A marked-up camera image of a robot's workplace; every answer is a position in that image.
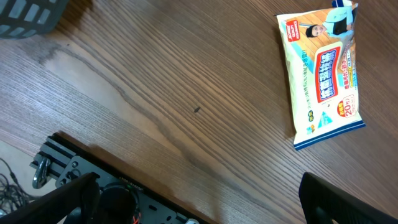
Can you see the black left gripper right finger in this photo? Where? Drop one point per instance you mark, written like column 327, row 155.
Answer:
column 322, row 202

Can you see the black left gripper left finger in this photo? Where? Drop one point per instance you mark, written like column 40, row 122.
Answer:
column 49, row 205

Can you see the yellow wet wipes pack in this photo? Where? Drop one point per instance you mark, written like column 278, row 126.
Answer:
column 320, row 57

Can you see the grey black shopping basket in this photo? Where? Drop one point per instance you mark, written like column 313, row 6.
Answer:
column 21, row 19

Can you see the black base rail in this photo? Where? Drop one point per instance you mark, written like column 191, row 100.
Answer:
column 122, row 199

